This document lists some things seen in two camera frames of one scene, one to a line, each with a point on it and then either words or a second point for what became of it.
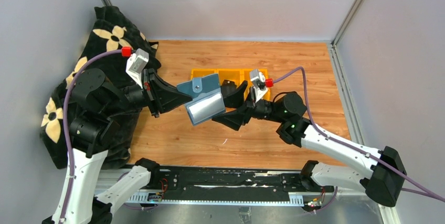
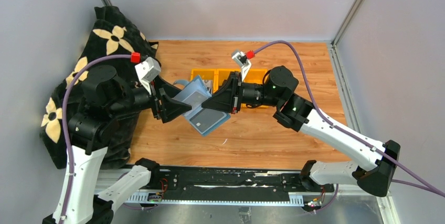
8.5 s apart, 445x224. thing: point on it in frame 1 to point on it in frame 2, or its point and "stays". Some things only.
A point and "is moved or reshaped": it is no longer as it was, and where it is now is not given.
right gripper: (234, 119) to (228, 98)
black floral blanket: (104, 51) stays
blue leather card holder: (207, 101) is moved or reshaped
